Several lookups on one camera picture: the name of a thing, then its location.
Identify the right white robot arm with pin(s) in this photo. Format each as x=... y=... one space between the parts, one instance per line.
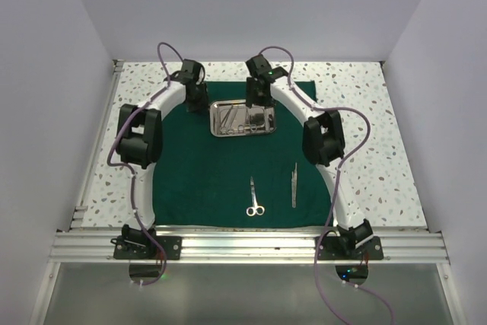
x=323 y=145

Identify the steel tweezers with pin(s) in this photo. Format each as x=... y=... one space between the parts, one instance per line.
x=228 y=118

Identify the aluminium left side rail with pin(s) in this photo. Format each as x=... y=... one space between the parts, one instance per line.
x=73 y=215

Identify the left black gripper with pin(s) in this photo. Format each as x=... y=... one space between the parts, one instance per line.
x=203 y=104

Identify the steel scalpel handle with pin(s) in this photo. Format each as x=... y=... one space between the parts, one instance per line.
x=293 y=189
x=294 y=203

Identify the steel instrument tray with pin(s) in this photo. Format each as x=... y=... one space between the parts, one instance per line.
x=263 y=117

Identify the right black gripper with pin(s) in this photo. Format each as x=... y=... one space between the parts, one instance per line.
x=251 y=99

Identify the aluminium front rail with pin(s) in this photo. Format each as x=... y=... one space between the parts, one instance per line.
x=254 y=246

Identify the steel scissors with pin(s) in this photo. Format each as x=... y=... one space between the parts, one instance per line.
x=255 y=208

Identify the green surgical cloth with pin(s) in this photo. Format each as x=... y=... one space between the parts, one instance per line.
x=204 y=180

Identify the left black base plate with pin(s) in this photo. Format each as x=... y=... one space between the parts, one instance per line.
x=125 y=250

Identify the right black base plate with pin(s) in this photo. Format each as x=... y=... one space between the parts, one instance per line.
x=332 y=248

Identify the aluminium rail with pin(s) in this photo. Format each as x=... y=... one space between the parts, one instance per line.
x=254 y=246
x=73 y=215

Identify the steel forceps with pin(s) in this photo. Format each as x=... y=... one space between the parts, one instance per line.
x=242 y=129

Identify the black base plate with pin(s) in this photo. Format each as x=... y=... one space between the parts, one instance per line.
x=332 y=248
x=125 y=250

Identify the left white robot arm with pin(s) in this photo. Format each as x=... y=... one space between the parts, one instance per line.
x=139 y=139

